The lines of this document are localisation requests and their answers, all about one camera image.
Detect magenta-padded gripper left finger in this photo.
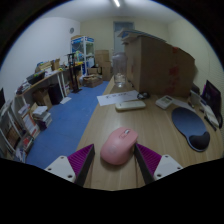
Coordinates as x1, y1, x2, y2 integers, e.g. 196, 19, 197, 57
44, 143, 96, 188

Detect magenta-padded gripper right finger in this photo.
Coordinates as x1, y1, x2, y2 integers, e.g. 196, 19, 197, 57
133, 143, 184, 185

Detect pink computer mouse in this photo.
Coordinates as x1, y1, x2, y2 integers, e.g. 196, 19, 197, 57
99, 126, 139, 166

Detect blue mouse pad with wrist rest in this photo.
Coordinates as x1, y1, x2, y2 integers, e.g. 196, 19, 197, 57
171, 106, 212, 153

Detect cream flat oblong device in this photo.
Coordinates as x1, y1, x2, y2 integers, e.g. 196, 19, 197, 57
114, 99, 147, 112

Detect pile of books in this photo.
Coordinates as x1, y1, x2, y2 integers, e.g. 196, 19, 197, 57
31, 105, 53, 131

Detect white remote control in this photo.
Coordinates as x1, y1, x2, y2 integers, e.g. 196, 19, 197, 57
155, 94, 175, 110

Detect small black coiled item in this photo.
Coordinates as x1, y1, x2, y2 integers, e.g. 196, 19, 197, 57
136, 91, 151, 101

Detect shelf unit with books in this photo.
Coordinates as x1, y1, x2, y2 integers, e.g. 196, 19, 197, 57
0, 99, 41, 164

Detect white printed paper sheet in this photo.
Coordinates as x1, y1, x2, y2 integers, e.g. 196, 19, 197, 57
96, 89, 139, 107

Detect black marker pen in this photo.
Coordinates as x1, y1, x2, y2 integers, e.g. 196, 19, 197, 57
203, 114, 218, 132

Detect white book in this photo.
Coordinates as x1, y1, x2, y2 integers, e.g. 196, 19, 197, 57
199, 101, 220, 128

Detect dark computer monitor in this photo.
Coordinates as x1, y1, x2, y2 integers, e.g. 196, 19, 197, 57
200, 79, 223, 116

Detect cluttered wooden side desk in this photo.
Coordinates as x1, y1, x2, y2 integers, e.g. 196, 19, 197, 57
14, 64, 84, 111

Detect large brown cardboard box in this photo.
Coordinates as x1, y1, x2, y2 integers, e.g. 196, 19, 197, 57
117, 28, 196, 98

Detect clear glass jar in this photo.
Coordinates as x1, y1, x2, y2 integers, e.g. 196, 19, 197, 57
111, 51, 129, 88

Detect stacked cardboard boxes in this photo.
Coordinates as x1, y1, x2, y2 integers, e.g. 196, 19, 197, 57
94, 49, 113, 82

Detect blue and white cabinet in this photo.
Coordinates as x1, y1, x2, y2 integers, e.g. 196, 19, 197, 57
70, 35, 96, 76

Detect grey door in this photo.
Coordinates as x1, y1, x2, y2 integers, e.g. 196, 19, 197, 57
113, 21, 135, 54

